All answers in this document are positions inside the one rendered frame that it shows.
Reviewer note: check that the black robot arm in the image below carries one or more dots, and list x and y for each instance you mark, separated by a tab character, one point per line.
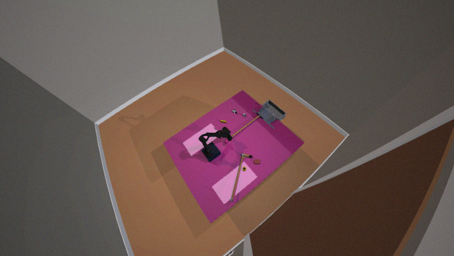
218	134

